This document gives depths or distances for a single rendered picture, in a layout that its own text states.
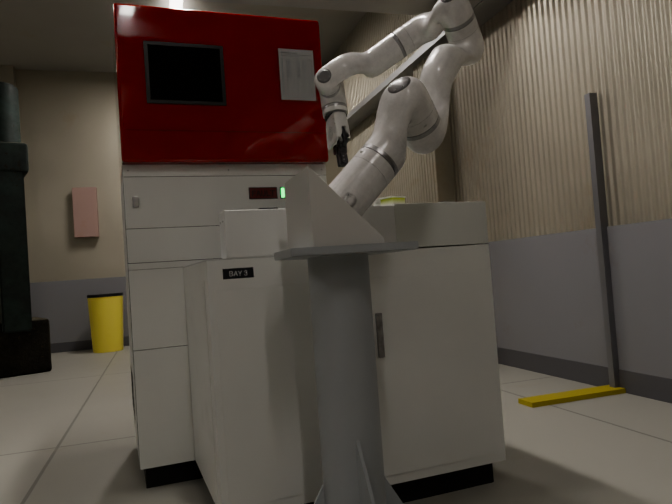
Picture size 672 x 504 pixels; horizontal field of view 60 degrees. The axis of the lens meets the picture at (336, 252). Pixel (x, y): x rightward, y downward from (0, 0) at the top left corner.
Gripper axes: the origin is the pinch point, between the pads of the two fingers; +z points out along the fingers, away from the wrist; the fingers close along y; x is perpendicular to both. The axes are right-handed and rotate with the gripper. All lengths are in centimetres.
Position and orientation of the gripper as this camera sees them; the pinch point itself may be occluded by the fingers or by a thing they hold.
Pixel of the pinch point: (342, 160)
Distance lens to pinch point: 191.1
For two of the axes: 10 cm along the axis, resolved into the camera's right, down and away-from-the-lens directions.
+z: 1.4, 9.6, -2.3
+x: 9.3, -0.5, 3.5
